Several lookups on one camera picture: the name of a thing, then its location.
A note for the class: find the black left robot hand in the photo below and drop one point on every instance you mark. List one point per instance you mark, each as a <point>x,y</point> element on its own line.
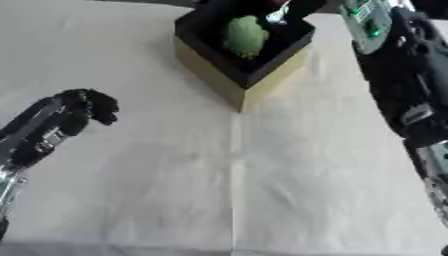
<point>73,111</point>

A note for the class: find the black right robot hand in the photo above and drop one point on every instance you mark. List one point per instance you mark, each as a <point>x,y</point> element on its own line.
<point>304,8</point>

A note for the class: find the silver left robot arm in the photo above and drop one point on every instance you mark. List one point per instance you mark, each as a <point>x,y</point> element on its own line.
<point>7,186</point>

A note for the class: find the silver and black right robot arm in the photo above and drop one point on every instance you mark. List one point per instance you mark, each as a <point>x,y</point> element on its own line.
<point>408,76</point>

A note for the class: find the tan cardboard box black inside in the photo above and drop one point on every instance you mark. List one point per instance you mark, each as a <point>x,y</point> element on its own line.
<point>224,71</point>

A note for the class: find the green soft toy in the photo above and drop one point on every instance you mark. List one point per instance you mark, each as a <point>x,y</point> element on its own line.
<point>245,35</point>

